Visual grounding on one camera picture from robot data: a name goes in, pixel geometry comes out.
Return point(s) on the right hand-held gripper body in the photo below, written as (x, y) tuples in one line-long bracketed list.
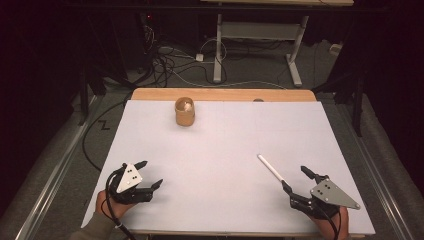
[(330, 195)]

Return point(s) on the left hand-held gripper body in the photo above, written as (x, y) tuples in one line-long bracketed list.
[(130, 179)]

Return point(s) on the white stick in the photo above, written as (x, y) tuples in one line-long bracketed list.
[(270, 167)]

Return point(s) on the person's right hand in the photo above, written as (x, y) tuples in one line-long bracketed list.
[(330, 226)]

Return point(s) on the person's left hand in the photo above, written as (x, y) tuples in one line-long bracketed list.
[(107, 206)]

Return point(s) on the white table mat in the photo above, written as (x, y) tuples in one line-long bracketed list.
[(216, 160)]

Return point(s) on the wooden cup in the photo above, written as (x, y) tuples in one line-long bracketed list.
[(185, 116)]

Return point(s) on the white ball in cup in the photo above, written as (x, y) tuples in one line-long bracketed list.
[(188, 106)]

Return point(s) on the black metal stand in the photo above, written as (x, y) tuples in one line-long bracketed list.
[(87, 90), (357, 100)]

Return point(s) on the small white box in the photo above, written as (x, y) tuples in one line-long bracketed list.
[(335, 48)]

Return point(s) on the dark computer tower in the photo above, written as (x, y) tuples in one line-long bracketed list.
[(146, 36)]

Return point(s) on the metal floor rail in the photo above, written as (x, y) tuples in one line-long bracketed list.
[(383, 186), (53, 186)]

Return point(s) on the white desk frame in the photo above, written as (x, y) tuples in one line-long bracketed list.
[(258, 31)]

